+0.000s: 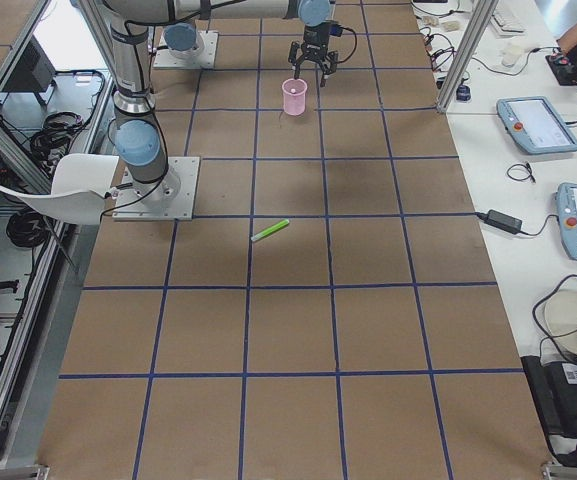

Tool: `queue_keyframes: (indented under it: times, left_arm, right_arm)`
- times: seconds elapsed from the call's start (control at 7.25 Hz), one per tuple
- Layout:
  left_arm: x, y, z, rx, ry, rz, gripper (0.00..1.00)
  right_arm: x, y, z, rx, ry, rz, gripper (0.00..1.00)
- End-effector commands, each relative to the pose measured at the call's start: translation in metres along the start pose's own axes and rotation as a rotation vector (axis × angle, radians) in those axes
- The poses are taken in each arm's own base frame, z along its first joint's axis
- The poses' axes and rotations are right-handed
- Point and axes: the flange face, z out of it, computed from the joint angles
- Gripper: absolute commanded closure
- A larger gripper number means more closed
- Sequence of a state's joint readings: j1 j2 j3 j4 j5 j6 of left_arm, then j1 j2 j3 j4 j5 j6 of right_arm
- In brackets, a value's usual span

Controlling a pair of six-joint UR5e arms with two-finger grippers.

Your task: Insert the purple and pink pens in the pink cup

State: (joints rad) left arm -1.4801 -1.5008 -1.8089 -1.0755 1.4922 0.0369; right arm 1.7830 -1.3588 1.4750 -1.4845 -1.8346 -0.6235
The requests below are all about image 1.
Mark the aluminium frame post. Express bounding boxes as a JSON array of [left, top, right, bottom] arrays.
[[436, 0, 498, 114]]

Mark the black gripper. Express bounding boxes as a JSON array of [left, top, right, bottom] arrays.
[[288, 22, 339, 88]]

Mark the pink mesh cup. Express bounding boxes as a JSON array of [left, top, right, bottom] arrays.
[[282, 78, 308, 116]]

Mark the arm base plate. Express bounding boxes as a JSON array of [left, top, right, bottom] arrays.
[[154, 27, 218, 70], [111, 156, 200, 221]]

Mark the white chair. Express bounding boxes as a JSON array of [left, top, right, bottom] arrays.
[[0, 153, 119, 225]]

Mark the blue teach pendant far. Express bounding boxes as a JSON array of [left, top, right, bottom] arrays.
[[496, 96, 577, 155]]

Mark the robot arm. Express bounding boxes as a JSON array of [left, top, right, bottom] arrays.
[[104, 1, 199, 219], [157, 1, 341, 86]]

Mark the green marker pen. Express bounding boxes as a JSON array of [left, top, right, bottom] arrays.
[[250, 219, 290, 243]]

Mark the black power adapter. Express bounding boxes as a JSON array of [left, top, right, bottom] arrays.
[[475, 209, 522, 235]]

